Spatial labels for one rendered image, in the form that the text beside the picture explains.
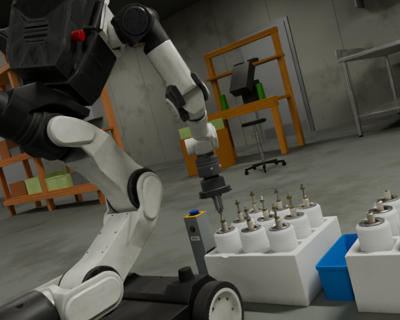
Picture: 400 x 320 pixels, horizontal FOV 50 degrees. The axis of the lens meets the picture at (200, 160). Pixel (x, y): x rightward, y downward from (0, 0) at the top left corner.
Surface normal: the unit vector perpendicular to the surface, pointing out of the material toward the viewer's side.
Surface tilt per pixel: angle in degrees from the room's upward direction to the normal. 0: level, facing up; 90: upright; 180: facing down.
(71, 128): 90
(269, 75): 90
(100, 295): 90
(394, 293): 90
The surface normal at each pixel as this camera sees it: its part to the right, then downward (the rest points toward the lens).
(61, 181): -0.64, 0.23
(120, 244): 0.76, -0.15
